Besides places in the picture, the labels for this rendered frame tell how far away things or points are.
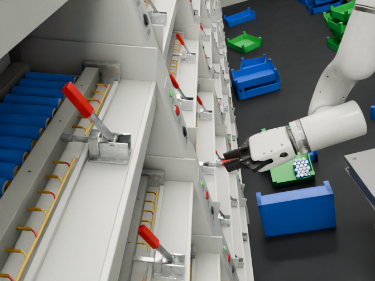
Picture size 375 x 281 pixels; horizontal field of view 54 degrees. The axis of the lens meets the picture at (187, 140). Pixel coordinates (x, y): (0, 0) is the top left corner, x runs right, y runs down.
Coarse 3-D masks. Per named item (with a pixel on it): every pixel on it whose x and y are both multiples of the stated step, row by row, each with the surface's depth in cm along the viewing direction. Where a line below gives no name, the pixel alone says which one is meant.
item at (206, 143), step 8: (200, 80) 129; (208, 80) 129; (200, 88) 131; (208, 88) 131; (200, 96) 128; (208, 96) 128; (208, 104) 124; (200, 120) 115; (208, 120) 116; (200, 128) 112; (208, 128) 112; (200, 136) 108; (208, 136) 108; (200, 144) 105; (208, 144) 105; (200, 152) 102; (208, 152) 102; (200, 160) 99; (208, 160) 99; (208, 176) 94; (216, 176) 94; (208, 184) 91; (216, 184) 91; (216, 192) 89; (216, 200) 87; (216, 208) 80
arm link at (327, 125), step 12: (324, 108) 87; (336, 108) 83; (348, 108) 82; (300, 120) 86; (312, 120) 84; (324, 120) 83; (336, 120) 82; (348, 120) 81; (360, 120) 80; (312, 132) 83; (324, 132) 82; (336, 132) 82; (348, 132) 82; (360, 132) 82; (312, 144) 84; (324, 144) 84
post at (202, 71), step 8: (184, 0) 114; (184, 8) 115; (176, 16) 117; (184, 16) 117; (192, 16) 116; (200, 40) 126; (200, 48) 122; (200, 56) 124; (200, 64) 126; (208, 64) 135; (200, 72) 128; (208, 72) 129; (216, 104) 135; (216, 112) 136; (216, 120) 139; (240, 192) 159; (248, 216) 173
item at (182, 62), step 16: (176, 32) 118; (192, 32) 119; (176, 48) 113; (192, 48) 114; (176, 64) 101; (192, 64) 104; (176, 80) 94; (192, 80) 96; (176, 96) 83; (192, 96) 89; (192, 112) 83; (192, 128) 69
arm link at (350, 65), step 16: (352, 16) 75; (368, 16) 72; (352, 32) 75; (368, 32) 73; (352, 48) 75; (368, 48) 74; (336, 64) 79; (352, 64) 76; (368, 64) 75; (320, 80) 89; (336, 80) 86; (352, 80) 83; (320, 96) 91; (336, 96) 90
